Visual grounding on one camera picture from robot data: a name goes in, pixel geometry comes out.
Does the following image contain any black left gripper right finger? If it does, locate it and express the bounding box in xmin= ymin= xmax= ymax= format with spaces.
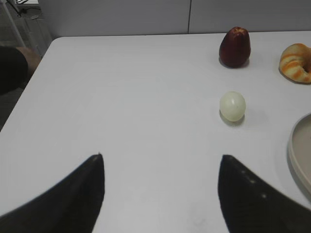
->
xmin=218 ymin=155 xmax=311 ymax=233

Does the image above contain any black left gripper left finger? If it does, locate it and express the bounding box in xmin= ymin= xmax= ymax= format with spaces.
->
xmin=0 ymin=154 xmax=105 ymax=233

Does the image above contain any black chair seat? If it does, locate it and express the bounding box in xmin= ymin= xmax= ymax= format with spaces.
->
xmin=0 ymin=46 xmax=41 ymax=94

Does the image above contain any orange swirl bread roll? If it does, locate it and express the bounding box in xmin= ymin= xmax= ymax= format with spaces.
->
xmin=279 ymin=43 xmax=311 ymax=83

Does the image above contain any white egg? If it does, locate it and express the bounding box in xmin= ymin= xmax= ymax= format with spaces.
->
xmin=220 ymin=91 xmax=246 ymax=122

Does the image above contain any dark red wax apple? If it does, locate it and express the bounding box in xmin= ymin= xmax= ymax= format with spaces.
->
xmin=219 ymin=27 xmax=251 ymax=68

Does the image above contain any beige round plate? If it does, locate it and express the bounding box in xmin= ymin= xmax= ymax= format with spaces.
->
xmin=287 ymin=114 xmax=311 ymax=201

